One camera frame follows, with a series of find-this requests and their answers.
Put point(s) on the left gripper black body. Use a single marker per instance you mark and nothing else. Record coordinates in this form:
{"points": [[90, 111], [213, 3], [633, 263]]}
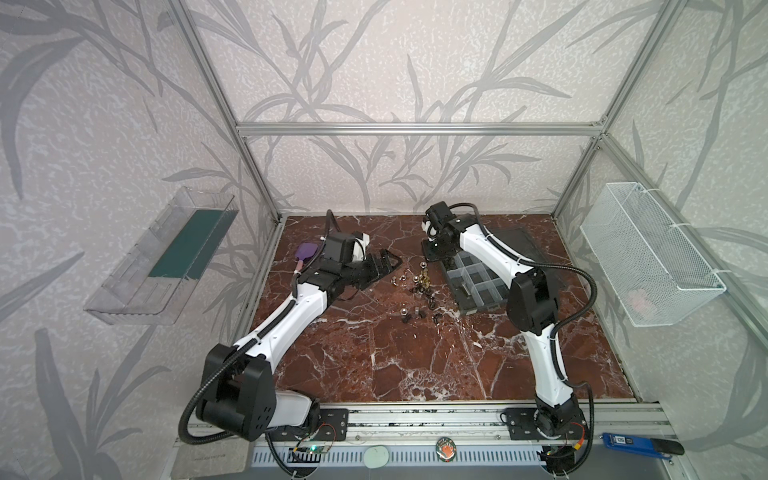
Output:
{"points": [[365, 271]]}

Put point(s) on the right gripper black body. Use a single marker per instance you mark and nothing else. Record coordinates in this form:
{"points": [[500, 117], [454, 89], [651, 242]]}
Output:
{"points": [[432, 248]]}

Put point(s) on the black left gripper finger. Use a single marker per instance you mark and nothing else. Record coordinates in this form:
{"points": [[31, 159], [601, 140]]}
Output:
{"points": [[370, 279], [387, 260]]}

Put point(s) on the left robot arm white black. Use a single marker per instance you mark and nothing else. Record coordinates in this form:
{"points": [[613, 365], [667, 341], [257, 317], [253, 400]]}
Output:
{"points": [[237, 395]]}

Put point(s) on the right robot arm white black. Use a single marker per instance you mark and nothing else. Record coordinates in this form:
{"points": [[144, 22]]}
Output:
{"points": [[532, 307]]}

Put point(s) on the brass wing nut upper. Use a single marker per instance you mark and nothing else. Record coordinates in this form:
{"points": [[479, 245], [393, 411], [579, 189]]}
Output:
{"points": [[424, 279]]}

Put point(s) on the clear compartment organizer box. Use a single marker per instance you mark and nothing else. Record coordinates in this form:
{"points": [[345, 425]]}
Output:
{"points": [[474, 286]]}

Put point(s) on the purple pink spatula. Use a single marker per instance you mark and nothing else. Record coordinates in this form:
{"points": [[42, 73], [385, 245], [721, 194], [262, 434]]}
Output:
{"points": [[304, 254]]}

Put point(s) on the round red sticker button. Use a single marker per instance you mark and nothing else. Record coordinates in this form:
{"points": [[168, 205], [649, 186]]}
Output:
{"points": [[445, 449]]}

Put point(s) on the blue black handheld tool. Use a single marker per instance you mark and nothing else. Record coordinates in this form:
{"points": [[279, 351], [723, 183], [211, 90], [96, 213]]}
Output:
{"points": [[643, 446]]}

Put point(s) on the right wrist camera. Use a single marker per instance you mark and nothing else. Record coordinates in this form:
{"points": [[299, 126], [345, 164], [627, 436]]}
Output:
{"points": [[437, 217]]}

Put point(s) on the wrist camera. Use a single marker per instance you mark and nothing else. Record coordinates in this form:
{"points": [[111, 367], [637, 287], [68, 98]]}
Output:
{"points": [[346, 247], [437, 217]]}

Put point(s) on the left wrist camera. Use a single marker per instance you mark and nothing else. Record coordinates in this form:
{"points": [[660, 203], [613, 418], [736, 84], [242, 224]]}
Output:
{"points": [[346, 247]]}

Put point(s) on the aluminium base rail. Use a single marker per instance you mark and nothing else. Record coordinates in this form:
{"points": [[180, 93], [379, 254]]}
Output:
{"points": [[485, 433]]}

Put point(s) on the clear wall tray green mat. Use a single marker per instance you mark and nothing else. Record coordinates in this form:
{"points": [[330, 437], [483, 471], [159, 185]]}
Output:
{"points": [[156, 279]]}

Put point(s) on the white wire mesh basket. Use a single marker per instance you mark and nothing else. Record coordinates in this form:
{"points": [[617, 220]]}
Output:
{"points": [[657, 274]]}

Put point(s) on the aluminium frame post right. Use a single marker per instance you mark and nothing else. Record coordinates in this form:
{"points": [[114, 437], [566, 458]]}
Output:
{"points": [[660, 28]]}

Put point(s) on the aluminium frame post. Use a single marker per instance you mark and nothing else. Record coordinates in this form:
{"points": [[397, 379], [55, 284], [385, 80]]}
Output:
{"points": [[660, 28], [184, 19]]}

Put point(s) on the aluminium frame post left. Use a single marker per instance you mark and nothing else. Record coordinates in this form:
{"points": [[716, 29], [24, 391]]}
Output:
{"points": [[184, 19]]}

